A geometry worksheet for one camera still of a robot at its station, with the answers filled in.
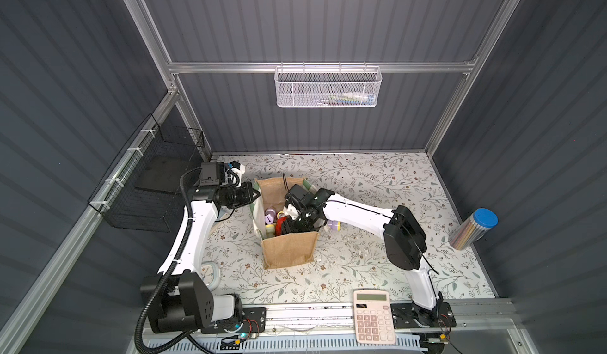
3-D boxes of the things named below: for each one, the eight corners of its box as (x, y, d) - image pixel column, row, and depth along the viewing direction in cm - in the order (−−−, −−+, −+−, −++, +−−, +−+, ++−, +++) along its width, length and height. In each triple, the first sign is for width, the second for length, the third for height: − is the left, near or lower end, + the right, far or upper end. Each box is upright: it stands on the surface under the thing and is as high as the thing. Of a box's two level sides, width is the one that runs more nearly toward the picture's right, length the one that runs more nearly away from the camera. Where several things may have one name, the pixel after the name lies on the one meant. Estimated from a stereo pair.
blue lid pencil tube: (450, 250, 90) (480, 225, 74) (444, 234, 94) (472, 208, 78) (468, 250, 90) (501, 225, 74) (461, 234, 94) (491, 208, 78)
